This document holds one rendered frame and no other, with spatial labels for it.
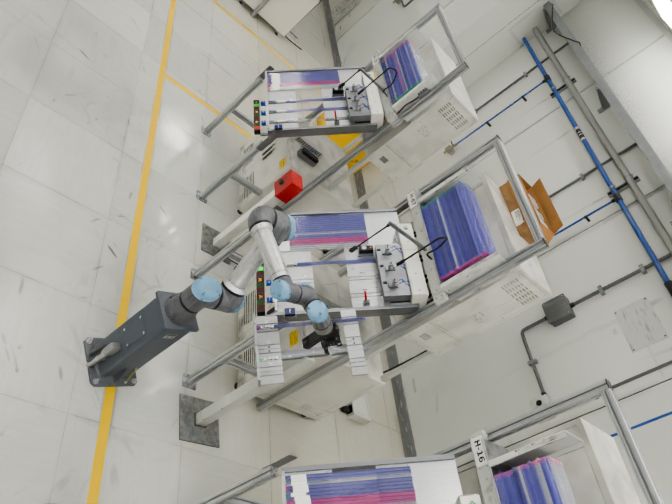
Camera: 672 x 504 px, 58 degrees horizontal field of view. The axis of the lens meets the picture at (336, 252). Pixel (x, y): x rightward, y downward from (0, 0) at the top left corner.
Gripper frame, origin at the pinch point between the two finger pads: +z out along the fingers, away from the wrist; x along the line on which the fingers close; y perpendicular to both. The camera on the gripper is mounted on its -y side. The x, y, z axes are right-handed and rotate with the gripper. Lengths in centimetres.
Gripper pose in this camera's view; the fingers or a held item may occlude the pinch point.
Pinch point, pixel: (328, 351)
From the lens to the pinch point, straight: 261.5
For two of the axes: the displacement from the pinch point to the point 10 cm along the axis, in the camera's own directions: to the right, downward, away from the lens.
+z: 1.8, 5.9, 7.9
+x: -1.5, -7.8, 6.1
